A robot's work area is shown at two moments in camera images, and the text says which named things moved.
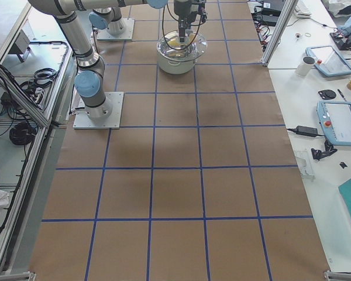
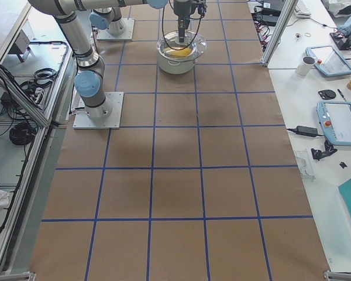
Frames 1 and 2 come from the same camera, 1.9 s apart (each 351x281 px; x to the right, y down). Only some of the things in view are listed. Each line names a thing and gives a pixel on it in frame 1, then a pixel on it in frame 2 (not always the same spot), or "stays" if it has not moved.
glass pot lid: (194, 46) stays
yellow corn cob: (176, 41) -> (179, 52)
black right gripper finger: (186, 25) stays
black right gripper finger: (181, 31) stays
